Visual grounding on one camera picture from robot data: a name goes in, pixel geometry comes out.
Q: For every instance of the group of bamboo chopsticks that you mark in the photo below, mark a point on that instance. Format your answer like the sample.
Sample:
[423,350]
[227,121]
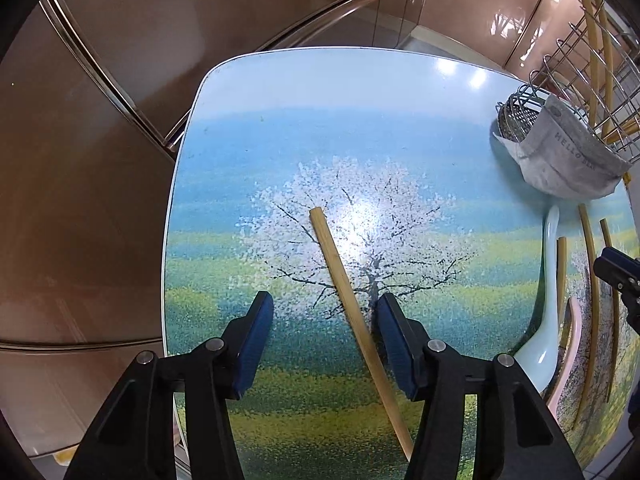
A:
[591,270]

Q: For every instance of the folding table flower print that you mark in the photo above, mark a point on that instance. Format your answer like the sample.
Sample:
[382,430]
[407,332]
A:
[100,160]

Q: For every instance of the light wooden chopstick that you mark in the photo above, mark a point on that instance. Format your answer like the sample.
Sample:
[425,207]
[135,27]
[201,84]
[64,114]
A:
[345,290]

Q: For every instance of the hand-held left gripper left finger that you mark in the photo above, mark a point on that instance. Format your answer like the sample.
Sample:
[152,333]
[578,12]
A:
[252,340]

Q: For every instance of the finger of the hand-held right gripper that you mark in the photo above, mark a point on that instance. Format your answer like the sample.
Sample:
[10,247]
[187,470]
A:
[625,272]

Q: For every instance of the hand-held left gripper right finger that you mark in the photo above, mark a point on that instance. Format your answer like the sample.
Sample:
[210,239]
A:
[395,345]

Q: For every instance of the grey cloth sleeve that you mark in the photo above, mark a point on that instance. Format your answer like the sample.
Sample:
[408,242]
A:
[565,155]

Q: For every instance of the light blue ceramic spoon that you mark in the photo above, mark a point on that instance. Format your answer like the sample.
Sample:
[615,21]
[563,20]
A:
[537,355]

